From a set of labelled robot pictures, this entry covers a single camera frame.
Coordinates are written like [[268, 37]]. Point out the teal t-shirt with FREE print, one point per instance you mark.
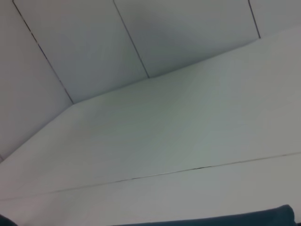
[[258, 217]]

